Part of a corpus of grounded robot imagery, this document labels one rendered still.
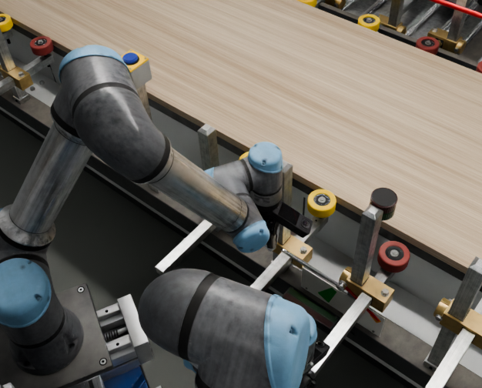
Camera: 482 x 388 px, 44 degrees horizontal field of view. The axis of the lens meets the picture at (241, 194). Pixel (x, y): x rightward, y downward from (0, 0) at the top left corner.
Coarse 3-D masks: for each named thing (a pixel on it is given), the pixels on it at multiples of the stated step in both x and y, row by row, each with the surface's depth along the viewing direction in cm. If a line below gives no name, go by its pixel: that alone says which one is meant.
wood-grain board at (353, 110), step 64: (0, 0) 243; (64, 0) 241; (128, 0) 239; (192, 0) 237; (256, 0) 235; (192, 64) 211; (256, 64) 209; (320, 64) 208; (384, 64) 206; (448, 64) 205; (256, 128) 188; (320, 128) 187; (384, 128) 186; (448, 128) 185; (448, 192) 168; (448, 256) 155
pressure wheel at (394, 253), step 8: (384, 248) 156; (392, 248) 156; (400, 248) 156; (384, 256) 155; (392, 256) 155; (400, 256) 155; (408, 256) 154; (384, 264) 154; (392, 264) 153; (400, 264) 153; (392, 272) 155
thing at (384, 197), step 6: (378, 192) 137; (384, 192) 137; (390, 192) 137; (378, 198) 136; (384, 198) 136; (390, 198) 136; (396, 198) 136; (378, 204) 135; (384, 204) 135; (390, 204) 135
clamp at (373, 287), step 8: (344, 272) 156; (344, 280) 156; (352, 280) 155; (368, 280) 154; (376, 280) 154; (352, 288) 156; (360, 288) 153; (368, 288) 153; (376, 288) 153; (376, 296) 151; (392, 296) 154; (376, 304) 153; (384, 304) 150
